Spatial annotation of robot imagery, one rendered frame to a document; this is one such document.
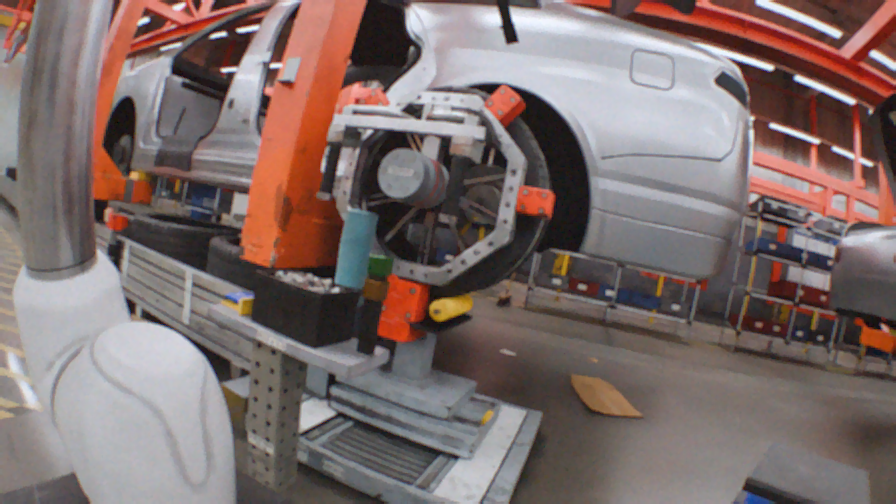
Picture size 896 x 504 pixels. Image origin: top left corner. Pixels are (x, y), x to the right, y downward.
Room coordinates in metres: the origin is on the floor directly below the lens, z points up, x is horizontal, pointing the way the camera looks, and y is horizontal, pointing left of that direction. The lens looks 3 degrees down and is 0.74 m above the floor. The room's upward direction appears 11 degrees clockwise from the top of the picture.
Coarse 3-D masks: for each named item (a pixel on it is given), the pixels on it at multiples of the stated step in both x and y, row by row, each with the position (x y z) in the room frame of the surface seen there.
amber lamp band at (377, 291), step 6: (366, 282) 0.84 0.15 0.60; (372, 282) 0.84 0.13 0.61; (378, 282) 0.83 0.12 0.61; (384, 282) 0.85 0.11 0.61; (366, 288) 0.84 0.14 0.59; (372, 288) 0.84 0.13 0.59; (378, 288) 0.83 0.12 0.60; (384, 288) 0.85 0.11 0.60; (366, 294) 0.84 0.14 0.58; (372, 294) 0.84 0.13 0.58; (378, 294) 0.83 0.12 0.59; (384, 294) 0.85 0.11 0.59; (378, 300) 0.83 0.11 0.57; (384, 300) 0.86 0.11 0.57
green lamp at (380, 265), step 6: (372, 258) 0.84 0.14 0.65; (378, 258) 0.84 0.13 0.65; (384, 258) 0.83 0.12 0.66; (390, 258) 0.85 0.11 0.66; (372, 264) 0.84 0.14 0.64; (378, 264) 0.83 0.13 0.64; (384, 264) 0.83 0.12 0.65; (390, 264) 0.85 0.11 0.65; (372, 270) 0.84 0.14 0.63; (378, 270) 0.83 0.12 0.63; (384, 270) 0.83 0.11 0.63; (390, 270) 0.86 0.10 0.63; (384, 276) 0.84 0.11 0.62
